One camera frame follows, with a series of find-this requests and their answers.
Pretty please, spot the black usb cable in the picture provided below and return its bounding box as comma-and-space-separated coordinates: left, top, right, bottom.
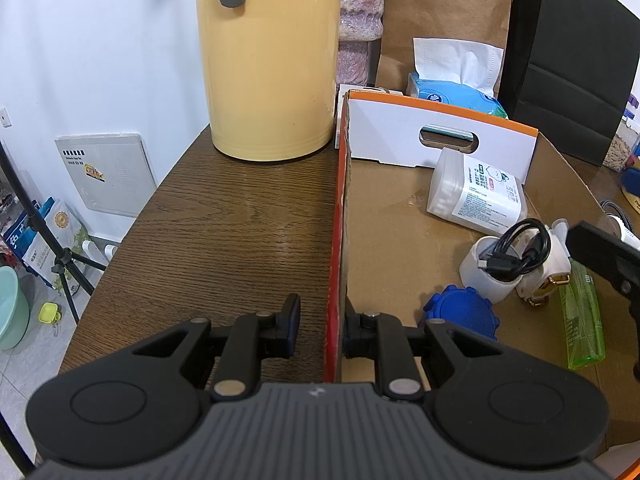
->
476, 216, 554, 283

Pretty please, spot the orange white cardboard box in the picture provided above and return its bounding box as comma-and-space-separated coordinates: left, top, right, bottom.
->
309, 92, 639, 479

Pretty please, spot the beige yellow travel adapter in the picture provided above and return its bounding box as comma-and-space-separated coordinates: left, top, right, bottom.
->
515, 219, 570, 306

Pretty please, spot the green spray bottle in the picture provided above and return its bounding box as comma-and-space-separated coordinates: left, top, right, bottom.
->
549, 218, 608, 371

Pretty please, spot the blue ridged lid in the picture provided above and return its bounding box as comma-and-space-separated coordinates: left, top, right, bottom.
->
423, 285, 500, 340

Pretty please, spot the white tape roll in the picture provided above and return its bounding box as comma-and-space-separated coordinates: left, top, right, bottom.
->
459, 235, 522, 304

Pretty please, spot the black paper bag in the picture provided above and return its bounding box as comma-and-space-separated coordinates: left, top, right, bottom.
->
498, 0, 639, 165

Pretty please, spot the white wipes canister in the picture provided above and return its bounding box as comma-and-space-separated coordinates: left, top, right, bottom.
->
426, 148, 527, 236

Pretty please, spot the blue tissue pack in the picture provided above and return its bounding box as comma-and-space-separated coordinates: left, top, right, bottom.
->
407, 38, 508, 118

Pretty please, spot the black tripod stand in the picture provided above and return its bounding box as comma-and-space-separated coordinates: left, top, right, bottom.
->
0, 142, 108, 478

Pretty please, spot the small yellow green container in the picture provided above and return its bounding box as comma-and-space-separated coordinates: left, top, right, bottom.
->
38, 301, 62, 336

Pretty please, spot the brown paper bag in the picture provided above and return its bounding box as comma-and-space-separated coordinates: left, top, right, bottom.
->
375, 0, 511, 90

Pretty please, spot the green plastic basin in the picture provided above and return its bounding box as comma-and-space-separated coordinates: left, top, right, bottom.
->
0, 266, 30, 351

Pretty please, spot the printed paper bag on floor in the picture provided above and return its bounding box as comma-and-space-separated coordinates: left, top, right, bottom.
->
2, 197, 90, 294

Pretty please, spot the yellow thermos jug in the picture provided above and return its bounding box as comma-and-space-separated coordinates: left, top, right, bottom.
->
196, 0, 341, 162

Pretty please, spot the pink textured vase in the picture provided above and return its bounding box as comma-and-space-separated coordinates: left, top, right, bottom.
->
336, 0, 384, 86

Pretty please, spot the white wall panel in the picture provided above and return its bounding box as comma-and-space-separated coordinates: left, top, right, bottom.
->
54, 132, 156, 218

